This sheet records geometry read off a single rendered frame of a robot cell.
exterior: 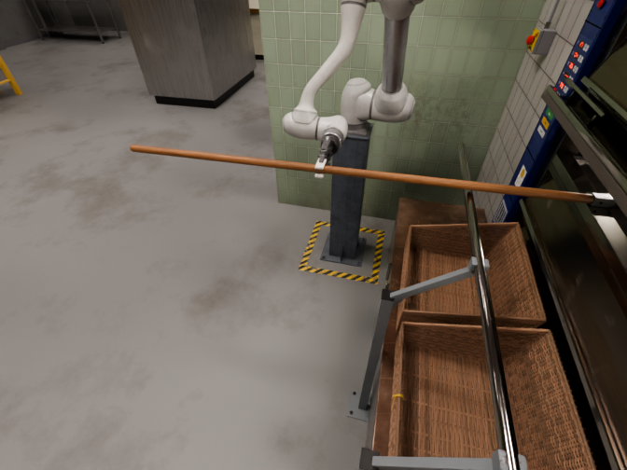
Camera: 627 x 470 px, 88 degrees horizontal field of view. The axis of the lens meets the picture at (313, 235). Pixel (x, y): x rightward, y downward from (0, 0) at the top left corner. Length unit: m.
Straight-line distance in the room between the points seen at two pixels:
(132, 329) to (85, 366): 0.30
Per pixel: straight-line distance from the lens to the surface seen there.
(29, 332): 2.81
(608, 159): 1.07
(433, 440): 1.35
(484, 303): 0.91
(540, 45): 2.08
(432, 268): 1.78
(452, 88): 2.44
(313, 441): 1.90
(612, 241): 1.27
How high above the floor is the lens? 1.83
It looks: 42 degrees down
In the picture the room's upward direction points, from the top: 1 degrees counter-clockwise
